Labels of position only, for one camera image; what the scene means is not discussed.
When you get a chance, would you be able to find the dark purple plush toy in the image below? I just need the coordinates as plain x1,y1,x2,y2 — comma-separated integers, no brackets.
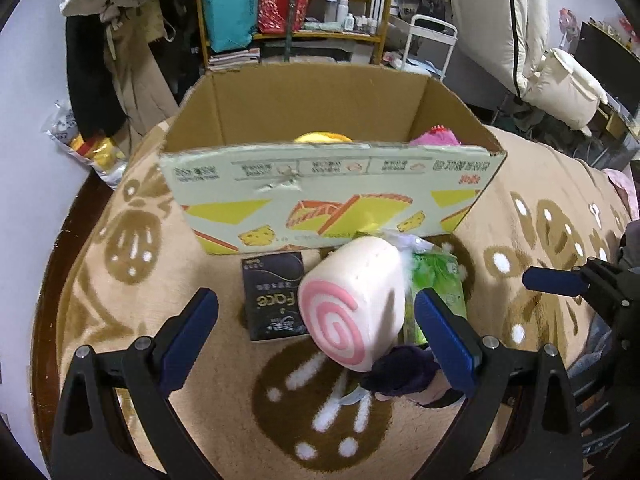
360,344,463,408

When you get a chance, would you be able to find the yellow plush toy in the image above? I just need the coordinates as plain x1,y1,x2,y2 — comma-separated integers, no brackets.
293,131,353,144

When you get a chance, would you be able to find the beige coat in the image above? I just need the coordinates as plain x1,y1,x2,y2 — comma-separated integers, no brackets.
102,0,181,156

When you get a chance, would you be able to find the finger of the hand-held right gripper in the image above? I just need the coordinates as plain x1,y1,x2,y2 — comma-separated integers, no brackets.
522,257,635,321

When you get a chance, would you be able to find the teal bag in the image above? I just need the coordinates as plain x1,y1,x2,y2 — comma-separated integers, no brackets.
200,0,260,53

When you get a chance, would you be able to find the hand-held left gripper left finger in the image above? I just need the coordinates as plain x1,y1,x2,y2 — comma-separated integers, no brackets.
50,287,223,480

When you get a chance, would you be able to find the black monitor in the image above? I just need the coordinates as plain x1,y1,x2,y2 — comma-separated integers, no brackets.
577,20,640,116

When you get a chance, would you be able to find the black coat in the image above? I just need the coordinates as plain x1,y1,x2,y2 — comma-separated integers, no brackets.
65,15,131,138

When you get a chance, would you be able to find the green tissue pack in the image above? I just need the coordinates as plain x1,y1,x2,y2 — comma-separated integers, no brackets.
400,240,468,346

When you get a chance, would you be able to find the beige paw print blanket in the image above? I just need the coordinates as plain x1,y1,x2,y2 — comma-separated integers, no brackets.
50,120,640,480

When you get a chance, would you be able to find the printed cardboard box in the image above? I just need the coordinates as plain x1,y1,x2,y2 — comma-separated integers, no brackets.
159,64,507,256

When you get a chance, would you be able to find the cream down jacket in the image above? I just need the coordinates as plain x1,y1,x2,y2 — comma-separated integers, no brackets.
440,0,608,131

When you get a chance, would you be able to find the red patterned bag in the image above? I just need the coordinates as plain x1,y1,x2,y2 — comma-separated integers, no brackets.
257,0,321,36

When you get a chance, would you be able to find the yellow wooden shelf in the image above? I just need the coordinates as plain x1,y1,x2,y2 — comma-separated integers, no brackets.
192,0,398,68

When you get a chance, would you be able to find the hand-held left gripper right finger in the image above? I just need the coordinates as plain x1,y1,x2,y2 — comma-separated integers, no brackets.
414,287,586,480

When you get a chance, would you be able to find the pink cloth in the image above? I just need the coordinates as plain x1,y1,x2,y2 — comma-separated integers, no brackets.
602,167,638,206

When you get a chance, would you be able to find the pink spiral roll plush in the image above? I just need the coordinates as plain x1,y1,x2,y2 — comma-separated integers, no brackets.
298,236,413,373

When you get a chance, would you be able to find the stack of books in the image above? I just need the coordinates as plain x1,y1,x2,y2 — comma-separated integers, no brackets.
207,47,261,71

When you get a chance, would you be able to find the clear snack bag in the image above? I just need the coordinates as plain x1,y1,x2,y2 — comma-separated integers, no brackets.
42,100,128,188

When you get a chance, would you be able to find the white utility cart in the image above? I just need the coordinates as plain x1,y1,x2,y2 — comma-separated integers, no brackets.
395,14,458,83

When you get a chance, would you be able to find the pink plush toy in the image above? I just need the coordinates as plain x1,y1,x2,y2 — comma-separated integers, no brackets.
409,124,463,147

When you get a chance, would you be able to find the green pole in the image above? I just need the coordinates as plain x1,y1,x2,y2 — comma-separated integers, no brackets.
284,0,301,64

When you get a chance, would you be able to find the black tissue pack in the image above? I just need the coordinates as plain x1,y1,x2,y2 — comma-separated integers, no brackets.
241,251,313,343

